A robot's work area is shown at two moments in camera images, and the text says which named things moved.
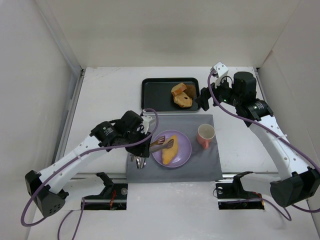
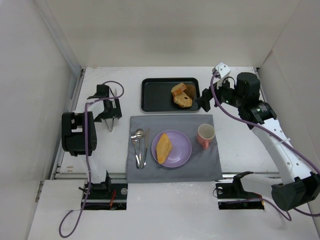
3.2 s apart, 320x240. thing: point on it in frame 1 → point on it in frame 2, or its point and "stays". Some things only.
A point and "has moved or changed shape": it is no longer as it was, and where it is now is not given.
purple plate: x=183 y=152 stays
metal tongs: x=159 y=144 has moved or changed shape
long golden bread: x=169 y=154 → x=163 y=148
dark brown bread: x=191 y=90 stays
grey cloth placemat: x=204 y=165 stays
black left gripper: x=141 y=144 → x=109 y=115
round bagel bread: x=183 y=99 stays
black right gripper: x=206 y=96 stays
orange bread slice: x=178 y=88 stays
